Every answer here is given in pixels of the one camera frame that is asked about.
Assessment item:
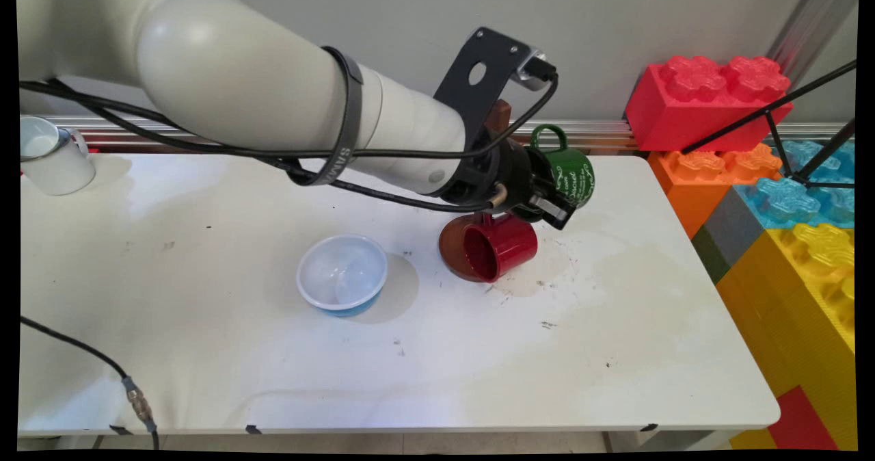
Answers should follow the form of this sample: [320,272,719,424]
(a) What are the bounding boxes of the green enamel mug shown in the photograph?
[530,124,595,210]

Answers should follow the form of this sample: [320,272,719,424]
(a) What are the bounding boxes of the white bowl blue base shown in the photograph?
[296,234,389,318]

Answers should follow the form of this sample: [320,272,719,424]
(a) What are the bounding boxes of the dark green toy block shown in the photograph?
[690,225,731,284]

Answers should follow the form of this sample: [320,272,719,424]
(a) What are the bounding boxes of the brown wooden mug tree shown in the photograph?
[439,98,512,282]

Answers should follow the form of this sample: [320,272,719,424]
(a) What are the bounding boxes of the red mug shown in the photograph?
[461,211,539,284]

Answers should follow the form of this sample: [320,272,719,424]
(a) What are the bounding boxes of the white enamel mug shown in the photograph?
[19,116,96,196]

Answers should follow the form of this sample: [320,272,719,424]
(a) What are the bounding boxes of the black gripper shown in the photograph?
[444,138,576,231]

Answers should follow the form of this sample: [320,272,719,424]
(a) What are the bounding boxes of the flat red toy block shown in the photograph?
[767,386,838,451]

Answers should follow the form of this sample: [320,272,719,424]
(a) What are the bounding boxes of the translucent blue toy block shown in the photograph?
[733,140,855,231]

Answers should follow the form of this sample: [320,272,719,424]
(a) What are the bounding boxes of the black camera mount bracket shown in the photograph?
[433,27,534,154]

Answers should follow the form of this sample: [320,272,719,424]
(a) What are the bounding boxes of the black cable metal connector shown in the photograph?
[19,316,159,450]

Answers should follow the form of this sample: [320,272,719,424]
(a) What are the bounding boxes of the large yellow toy block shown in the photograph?
[714,223,857,451]

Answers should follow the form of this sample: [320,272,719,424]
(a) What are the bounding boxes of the aluminium table rail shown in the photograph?
[41,114,855,155]

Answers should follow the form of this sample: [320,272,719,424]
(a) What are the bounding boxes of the aluminium upright profile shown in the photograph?
[766,0,859,85]

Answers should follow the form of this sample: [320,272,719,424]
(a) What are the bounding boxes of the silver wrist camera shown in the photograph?
[516,49,558,91]

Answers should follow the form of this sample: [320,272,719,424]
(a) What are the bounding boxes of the black velcro strap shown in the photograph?
[287,46,365,187]

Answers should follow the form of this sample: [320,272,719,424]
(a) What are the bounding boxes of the orange toy block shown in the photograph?
[647,143,783,239]

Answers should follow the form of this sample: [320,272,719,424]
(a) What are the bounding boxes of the black tripod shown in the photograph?
[680,60,857,189]

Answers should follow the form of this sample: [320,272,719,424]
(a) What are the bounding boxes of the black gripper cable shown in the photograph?
[19,81,507,214]

